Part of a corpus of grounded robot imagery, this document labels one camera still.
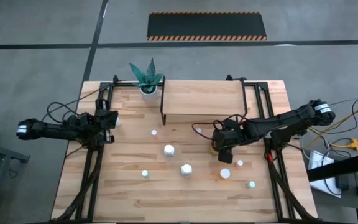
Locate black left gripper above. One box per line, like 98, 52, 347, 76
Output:
87, 108, 119, 131

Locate white paper box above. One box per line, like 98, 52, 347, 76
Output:
308, 150, 343, 197

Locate black floor mat hazard stripes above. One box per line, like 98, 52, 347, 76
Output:
147, 11, 268, 42

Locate green succulent plant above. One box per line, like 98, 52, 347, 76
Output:
129, 58, 164, 93

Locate white medicine bottle blue label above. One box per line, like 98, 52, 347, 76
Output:
180, 164, 193, 177
163, 144, 176, 157

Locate white plant pot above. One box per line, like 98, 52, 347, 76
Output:
140, 85, 160, 101

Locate yellow power cable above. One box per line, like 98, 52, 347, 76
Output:
305, 107, 358, 150

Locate wooden shelf black metal legs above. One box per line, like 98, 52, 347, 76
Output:
160, 76, 249, 126

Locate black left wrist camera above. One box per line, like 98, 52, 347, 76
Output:
96, 98, 111, 110

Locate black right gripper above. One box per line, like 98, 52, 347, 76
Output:
213, 121, 249, 149

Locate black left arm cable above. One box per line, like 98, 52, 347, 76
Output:
41, 101, 83, 124

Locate red black right arm cable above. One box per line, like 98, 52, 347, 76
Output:
191, 114, 248, 141

